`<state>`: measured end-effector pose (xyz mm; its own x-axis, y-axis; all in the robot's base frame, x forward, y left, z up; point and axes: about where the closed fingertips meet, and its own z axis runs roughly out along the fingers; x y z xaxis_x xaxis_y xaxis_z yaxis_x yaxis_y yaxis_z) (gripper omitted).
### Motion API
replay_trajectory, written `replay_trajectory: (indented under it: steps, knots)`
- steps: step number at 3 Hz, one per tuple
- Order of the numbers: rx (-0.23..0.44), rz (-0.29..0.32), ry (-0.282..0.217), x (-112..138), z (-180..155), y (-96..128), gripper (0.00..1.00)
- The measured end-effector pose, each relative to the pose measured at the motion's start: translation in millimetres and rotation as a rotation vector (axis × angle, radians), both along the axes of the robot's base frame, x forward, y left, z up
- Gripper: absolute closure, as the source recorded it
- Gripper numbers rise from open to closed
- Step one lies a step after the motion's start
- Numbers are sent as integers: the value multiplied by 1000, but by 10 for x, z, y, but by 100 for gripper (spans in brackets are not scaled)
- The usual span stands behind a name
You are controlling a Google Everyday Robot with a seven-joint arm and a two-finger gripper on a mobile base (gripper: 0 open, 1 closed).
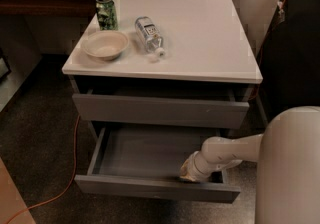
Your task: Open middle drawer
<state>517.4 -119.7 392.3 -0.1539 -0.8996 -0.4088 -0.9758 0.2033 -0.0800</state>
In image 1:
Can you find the grey top drawer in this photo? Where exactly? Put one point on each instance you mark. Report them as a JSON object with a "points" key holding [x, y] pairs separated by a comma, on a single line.
{"points": [[161, 111]]}

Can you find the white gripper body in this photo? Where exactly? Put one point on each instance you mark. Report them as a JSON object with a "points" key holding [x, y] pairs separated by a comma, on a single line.
{"points": [[194, 167]]}

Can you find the dark cabinet on right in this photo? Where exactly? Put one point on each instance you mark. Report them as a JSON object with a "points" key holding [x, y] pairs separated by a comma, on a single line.
{"points": [[290, 58]]}

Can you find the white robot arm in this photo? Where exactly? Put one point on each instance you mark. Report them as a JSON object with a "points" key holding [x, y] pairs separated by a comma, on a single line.
{"points": [[287, 155]]}

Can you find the green soda can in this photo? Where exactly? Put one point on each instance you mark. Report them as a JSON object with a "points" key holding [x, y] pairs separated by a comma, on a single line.
{"points": [[106, 14]]}

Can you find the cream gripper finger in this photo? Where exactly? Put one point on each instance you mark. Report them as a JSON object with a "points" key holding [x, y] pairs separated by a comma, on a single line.
{"points": [[185, 175]]}

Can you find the clear plastic water bottle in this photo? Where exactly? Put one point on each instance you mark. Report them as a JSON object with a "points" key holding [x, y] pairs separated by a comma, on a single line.
{"points": [[150, 36]]}

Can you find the white top drawer cabinet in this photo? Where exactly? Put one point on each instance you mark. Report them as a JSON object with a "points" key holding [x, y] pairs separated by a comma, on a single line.
{"points": [[207, 55]]}

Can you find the grey drawer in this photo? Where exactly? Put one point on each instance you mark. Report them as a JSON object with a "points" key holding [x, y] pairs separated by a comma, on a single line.
{"points": [[161, 111], [145, 160]]}

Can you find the beige paper bowl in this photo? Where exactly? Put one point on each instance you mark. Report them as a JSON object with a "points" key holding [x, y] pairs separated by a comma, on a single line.
{"points": [[105, 45]]}

